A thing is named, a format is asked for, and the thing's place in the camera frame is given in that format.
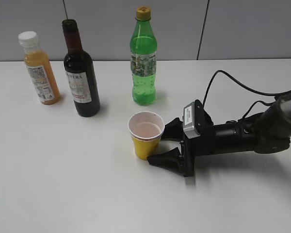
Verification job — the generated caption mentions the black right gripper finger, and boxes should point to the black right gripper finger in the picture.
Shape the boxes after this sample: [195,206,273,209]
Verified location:
[147,148,184,176]
[161,117,188,142]

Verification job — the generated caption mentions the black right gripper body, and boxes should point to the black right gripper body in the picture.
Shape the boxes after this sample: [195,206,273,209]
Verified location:
[180,100,214,177]

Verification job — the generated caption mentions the yellow paper cup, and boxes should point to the yellow paper cup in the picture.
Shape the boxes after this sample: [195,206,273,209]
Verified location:
[128,111,165,160]

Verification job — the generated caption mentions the dark red wine bottle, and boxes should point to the dark red wine bottle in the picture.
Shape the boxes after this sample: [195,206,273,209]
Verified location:
[62,19,100,117]

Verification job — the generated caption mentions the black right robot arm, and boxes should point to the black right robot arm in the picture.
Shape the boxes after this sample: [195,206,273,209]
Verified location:
[147,93,291,177]

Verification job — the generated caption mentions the green soda bottle yellow cap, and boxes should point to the green soda bottle yellow cap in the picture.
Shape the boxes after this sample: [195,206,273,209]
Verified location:
[129,6,157,105]

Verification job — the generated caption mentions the orange juice bottle white cap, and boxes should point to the orange juice bottle white cap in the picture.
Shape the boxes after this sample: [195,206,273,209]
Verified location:
[18,31,61,105]

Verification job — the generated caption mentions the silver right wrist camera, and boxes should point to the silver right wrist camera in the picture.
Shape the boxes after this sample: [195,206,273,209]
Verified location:
[182,101,200,139]

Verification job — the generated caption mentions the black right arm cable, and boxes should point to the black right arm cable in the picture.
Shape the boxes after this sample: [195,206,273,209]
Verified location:
[202,69,291,122]

